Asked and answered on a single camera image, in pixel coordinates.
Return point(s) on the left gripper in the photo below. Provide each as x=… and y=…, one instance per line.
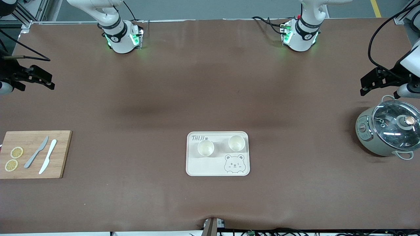
x=394, y=75

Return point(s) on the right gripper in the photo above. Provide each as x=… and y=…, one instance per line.
x=10, y=72

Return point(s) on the white paper cup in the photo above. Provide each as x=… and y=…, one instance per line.
x=205, y=149
x=236, y=143

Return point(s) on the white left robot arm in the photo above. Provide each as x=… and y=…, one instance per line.
x=302, y=41

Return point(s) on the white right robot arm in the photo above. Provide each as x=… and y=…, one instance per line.
x=121, y=42

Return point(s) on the glass pot lid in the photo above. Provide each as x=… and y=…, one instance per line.
x=390, y=131

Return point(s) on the grey-green electric cooking pot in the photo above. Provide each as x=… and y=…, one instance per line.
x=366, y=141

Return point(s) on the grey plastic knife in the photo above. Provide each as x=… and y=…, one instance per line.
x=35, y=154

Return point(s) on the wooden cutting board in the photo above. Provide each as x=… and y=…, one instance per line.
x=62, y=154

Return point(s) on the white plastic knife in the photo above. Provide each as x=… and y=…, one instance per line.
x=48, y=157

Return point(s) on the yellow lemon slice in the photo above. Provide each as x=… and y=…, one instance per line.
x=16, y=152
x=11, y=165

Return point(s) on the green-lit right base box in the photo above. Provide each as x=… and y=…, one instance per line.
x=137, y=36

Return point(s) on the green-lit base box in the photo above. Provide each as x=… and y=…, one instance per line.
x=286, y=32
x=137, y=36

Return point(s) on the green-lit left base box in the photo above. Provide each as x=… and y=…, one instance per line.
x=286, y=32

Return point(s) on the cream bear print tray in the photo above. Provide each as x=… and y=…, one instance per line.
x=210, y=167

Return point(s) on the brown table edge camera mount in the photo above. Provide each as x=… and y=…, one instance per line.
x=211, y=227

